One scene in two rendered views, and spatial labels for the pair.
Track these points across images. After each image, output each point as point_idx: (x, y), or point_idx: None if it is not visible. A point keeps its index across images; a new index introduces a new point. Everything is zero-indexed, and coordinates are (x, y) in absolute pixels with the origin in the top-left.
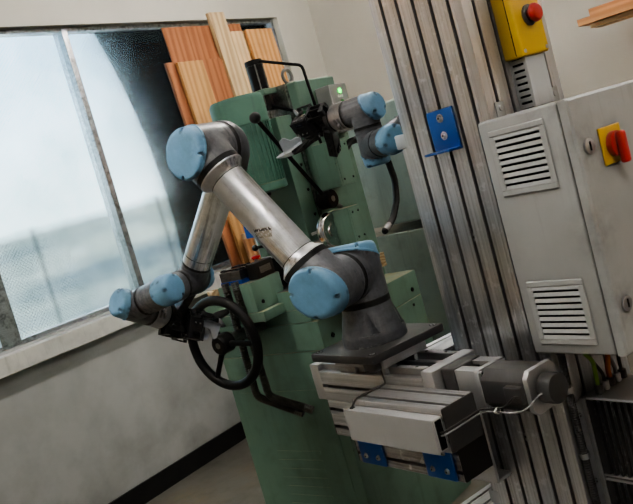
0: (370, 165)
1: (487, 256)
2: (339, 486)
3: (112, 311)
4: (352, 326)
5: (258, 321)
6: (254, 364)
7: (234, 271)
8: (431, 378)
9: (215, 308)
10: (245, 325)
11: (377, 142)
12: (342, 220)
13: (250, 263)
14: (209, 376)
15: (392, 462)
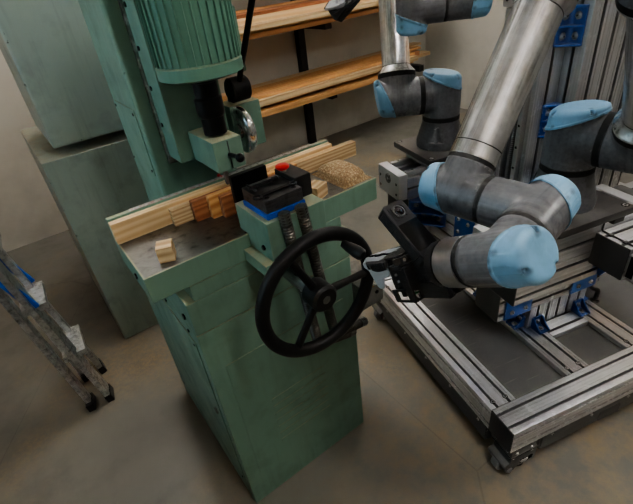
0: (420, 32)
1: (614, 107)
2: (337, 384)
3: (545, 275)
4: (591, 188)
5: (326, 248)
6: (367, 298)
7: (293, 189)
8: None
9: (192, 267)
10: (368, 252)
11: (480, 0)
12: (251, 115)
13: (294, 174)
14: (293, 352)
15: (535, 303)
